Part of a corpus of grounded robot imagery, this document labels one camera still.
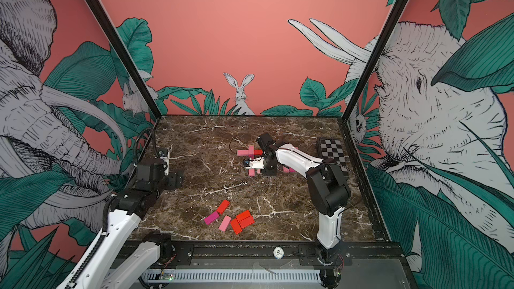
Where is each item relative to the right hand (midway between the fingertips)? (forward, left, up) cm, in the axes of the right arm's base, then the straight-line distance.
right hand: (265, 163), depth 94 cm
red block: (+10, +4, -5) cm, 12 cm away
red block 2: (-19, +18, -5) cm, 27 cm away
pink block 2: (-26, +16, -4) cm, 31 cm away
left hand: (-10, +38, +13) cm, 41 cm away
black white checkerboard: (+12, -36, -3) cm, 38 cm away
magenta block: (-1, -10, -3) cm, 11 cm away
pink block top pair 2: (+9, +12, -4) cm, 16 cm away
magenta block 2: (-24, +23, -5) cm, 34 cm away
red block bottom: (-27, +12, -6) cm, 30 cm away
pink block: (-2, +7, -4) cm, 8 cm away
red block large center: (-24, +8, -5) cm, 26 cm away
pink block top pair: (+11, +8, -4) cm, 14 cm away
